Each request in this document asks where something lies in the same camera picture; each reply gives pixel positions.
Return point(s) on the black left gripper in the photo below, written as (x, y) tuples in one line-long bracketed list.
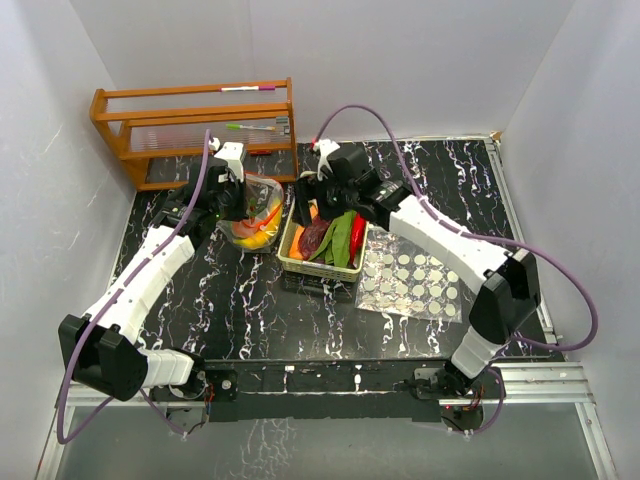
[(240, 212)]

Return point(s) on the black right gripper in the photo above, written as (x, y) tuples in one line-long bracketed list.
[(307, 189)]

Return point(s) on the cherry tomato sprig toy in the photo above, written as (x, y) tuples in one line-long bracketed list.
[(254, 207)]

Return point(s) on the red watermelon slice toy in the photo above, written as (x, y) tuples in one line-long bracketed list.
[(241, 230)]

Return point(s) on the yellow toy banana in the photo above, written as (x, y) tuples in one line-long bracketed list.
[(261, 239)]

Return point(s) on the pale green perforated basket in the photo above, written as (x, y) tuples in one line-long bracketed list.
[(315, 267)]

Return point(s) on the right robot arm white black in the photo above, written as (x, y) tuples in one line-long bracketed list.
[(505, 284)]

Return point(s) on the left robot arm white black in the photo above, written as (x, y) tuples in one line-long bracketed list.
[(100, 348)]

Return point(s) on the clear bag of white discs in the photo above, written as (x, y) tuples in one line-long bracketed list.
[(400, 278)]

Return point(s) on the dark red toy sweet potato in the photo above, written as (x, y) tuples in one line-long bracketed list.
[(312, 236)]

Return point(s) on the red toy chili pepper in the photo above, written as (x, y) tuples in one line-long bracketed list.
[(357, 236)]

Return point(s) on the green toy leaf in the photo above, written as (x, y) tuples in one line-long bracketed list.
[(335, 246)]

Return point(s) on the green marker pen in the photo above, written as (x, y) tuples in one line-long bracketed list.
[(232, 126)]

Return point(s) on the wooden shelf rack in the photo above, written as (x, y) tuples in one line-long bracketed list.
[(141, 127)]

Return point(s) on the pink white marker pen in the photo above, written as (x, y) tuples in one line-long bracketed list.
[(248, 88)]

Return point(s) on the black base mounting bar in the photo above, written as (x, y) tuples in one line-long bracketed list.
[(331, 389)]

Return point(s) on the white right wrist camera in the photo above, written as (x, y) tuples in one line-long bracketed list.
[(323, 148)]

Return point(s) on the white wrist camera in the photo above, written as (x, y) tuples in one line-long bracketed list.
[(323, 148), (233, 153)]

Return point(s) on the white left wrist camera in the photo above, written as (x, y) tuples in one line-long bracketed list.
[(233, 153)]

